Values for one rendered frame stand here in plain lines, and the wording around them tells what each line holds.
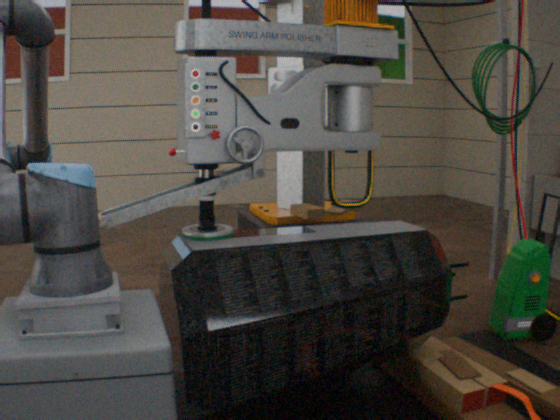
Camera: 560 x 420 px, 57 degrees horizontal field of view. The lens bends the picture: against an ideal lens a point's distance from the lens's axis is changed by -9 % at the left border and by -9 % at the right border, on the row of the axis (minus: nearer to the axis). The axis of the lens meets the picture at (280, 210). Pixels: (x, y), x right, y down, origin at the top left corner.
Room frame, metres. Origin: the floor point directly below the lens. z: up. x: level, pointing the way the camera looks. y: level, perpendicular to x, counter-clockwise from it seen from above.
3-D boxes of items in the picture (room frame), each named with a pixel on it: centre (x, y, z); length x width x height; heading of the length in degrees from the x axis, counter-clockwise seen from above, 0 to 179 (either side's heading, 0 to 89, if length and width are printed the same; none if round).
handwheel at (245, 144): (2.21, 0.14, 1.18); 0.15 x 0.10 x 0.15; 111
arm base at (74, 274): (1.14, 0.46, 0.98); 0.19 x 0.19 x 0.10
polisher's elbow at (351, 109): (2.51, -0.32, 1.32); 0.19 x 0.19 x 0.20
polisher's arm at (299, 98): (2.41, -0.07, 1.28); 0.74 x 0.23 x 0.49; 111
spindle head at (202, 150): (2.31, 0.22, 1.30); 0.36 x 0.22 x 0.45; 111
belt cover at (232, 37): (2.40, -0.03, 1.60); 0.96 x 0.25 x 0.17; 111
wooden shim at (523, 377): (2.22, -1.18, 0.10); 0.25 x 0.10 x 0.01; 20
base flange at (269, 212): (3.13, -0.12, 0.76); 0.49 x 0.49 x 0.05; 16
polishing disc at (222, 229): (2.28, 0.30, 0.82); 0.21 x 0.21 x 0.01
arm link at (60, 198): (1.14, 0.47, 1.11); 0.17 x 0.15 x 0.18; 116
